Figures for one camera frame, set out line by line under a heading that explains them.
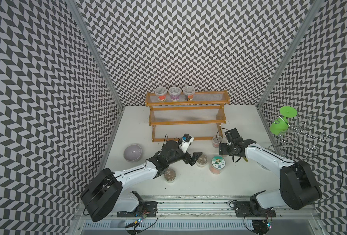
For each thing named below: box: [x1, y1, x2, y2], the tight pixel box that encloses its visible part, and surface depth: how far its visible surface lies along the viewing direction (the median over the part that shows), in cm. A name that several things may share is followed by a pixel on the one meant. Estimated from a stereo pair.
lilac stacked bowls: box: [123, 143, 143, 163], surface depth 90 cm
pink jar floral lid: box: [208, 155, 226, 175], surface depth 82 cm
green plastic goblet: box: [269, 105, 298, 136], surface depth 73 cm
